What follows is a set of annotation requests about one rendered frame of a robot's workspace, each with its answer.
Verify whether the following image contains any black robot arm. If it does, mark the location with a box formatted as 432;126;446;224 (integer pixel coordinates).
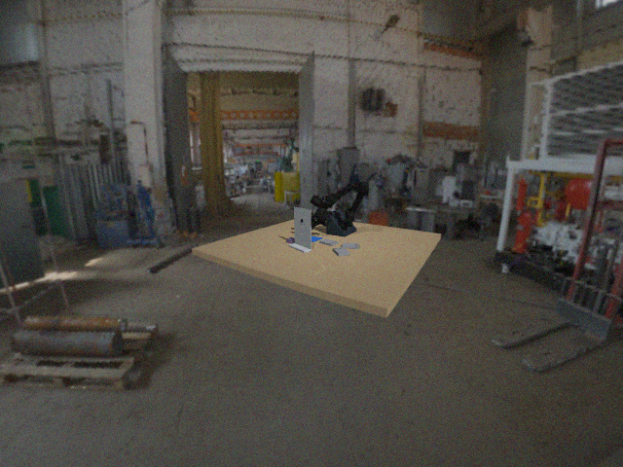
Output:
311;182;369;231

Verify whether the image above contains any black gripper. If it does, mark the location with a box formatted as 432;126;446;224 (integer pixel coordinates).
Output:
311;208;328;229

